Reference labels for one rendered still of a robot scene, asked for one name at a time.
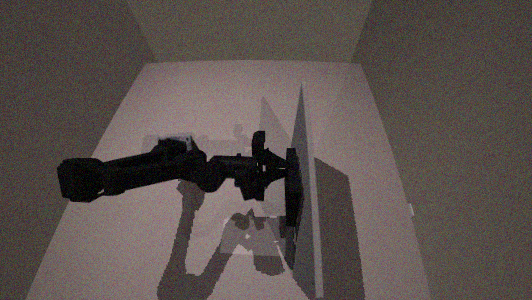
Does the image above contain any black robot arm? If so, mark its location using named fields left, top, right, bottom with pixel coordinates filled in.
left=57, top=138, right=258, bottom=203

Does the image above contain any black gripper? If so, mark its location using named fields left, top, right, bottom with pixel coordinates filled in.
left=229, top=131, right=294, bottom=201

